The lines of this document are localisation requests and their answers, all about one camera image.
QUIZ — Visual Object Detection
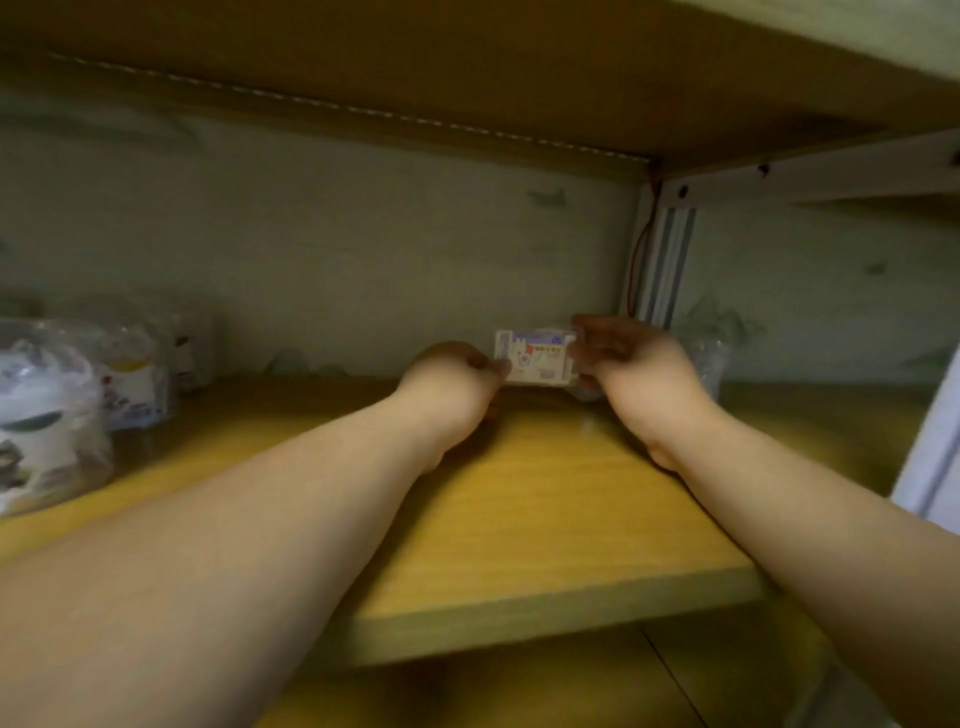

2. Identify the person's right hand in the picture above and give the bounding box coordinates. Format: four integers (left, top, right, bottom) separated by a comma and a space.
569, 314, 710, 474

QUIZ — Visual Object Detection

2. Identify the person's left hand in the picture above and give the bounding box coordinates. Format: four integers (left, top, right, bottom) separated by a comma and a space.
393, 341, 513, 474

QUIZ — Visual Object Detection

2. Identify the small box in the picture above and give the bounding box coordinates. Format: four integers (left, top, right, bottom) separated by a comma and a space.
493, 327, 580, 388

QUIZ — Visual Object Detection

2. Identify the wooden shelf with blue labels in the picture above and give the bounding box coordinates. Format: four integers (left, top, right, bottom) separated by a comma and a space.
0, 374, 778, 669

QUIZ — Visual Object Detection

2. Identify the person's right forearm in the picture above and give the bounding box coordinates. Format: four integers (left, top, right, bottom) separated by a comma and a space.
671, 401, 960, 728

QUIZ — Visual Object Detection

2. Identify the person's left forearm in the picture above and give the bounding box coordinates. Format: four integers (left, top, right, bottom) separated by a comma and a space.
0, 397, 444, 728

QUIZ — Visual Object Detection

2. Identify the white slotted rack rail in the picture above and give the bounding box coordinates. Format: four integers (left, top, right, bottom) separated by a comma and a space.
626, 179, 700, 333

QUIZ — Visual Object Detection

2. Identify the white metal shelf bracket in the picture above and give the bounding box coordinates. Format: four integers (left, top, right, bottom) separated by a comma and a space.
659, 127, 960, 205

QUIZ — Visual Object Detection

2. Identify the white metal upright post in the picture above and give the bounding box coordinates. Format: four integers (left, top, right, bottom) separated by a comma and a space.
779, 344, 960, 728

